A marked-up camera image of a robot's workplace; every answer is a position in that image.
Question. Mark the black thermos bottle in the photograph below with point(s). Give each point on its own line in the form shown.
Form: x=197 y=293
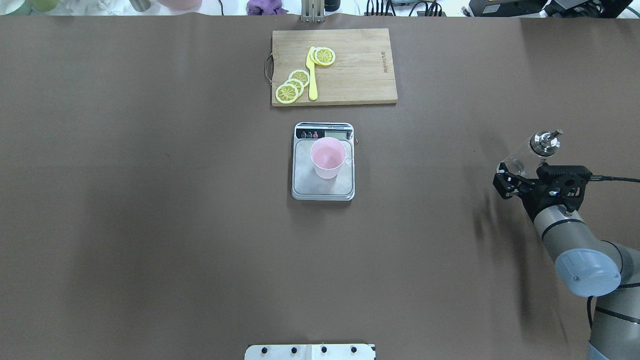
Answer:
x=332 y=5

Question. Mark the silver digital kitchen scale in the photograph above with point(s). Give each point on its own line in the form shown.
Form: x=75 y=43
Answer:
x=305 y=183

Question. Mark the yellow plastic knife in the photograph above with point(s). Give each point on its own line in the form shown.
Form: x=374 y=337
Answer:
x=312 y=86

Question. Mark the purple cloth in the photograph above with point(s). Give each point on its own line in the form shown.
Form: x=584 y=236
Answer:
x=265 y=8

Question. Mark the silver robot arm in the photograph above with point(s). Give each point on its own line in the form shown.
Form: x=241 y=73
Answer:
x=604 y=272

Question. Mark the glass sauce bottle metal cap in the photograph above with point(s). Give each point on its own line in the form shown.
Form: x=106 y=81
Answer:
x=536 y=150

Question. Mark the aluminium frame post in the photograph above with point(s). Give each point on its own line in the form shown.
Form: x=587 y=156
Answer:
x=313 y=11

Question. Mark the lemon slice hidden pair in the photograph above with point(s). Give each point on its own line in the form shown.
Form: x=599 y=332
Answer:
x=297 y=84

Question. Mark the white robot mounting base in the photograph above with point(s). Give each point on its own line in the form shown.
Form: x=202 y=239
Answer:
x=318 y=351

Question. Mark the pink plastic cup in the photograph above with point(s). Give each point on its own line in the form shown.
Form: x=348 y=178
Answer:
x=327 y=155

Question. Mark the bamboo cutting board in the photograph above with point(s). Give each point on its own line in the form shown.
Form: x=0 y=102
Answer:
x=362 y=73

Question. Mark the lemon slice top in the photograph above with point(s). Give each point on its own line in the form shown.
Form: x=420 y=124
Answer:
x=324 y=56

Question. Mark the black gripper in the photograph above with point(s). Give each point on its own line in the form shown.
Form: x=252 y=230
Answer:
x=531 y=191

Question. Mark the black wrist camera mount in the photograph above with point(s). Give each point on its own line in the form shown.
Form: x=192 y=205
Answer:
x=569 y=180

